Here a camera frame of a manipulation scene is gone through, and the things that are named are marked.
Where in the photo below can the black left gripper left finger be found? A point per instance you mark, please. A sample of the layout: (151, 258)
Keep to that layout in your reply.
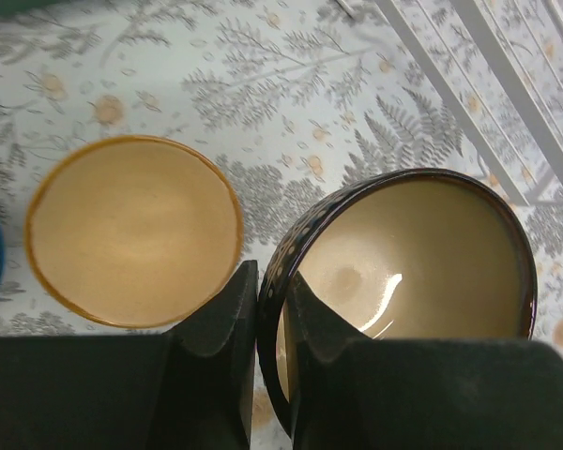
(188, 388)

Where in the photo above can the white wire dish rack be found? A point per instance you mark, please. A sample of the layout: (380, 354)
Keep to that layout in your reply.
(498, 67)

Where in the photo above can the floral table mat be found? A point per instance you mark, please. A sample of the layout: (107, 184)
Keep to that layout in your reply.
(291, 99)

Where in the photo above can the beige bowl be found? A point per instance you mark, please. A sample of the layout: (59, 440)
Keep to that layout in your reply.
(134, 231)

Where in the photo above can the black patterned bowl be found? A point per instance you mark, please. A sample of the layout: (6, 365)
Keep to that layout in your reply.
(417, 253)

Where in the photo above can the green plastic organizer tray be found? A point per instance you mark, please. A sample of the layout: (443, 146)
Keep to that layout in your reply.
(12, 6)

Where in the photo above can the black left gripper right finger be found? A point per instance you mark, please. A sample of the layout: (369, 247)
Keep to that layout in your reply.
(350, 391)

